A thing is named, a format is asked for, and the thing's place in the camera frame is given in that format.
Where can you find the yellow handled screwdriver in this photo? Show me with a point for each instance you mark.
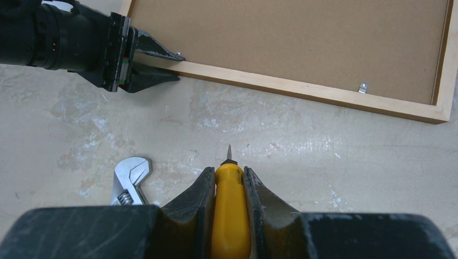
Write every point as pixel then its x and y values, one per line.
pixel 231 237

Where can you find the wooden picture frame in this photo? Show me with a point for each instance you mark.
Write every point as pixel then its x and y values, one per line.
pixel 316 50

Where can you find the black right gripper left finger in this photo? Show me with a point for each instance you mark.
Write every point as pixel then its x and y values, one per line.
pixel 179 229

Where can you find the red handled adjustable wrench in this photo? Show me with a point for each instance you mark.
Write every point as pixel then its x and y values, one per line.
pixel 128 175

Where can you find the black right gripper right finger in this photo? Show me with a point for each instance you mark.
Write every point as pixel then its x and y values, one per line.
pixel 280 231

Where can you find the silver frame turn clip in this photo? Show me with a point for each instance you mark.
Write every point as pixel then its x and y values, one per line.
pixel 363 87

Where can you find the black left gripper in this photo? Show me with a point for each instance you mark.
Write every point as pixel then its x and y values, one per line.
pixel 84 41

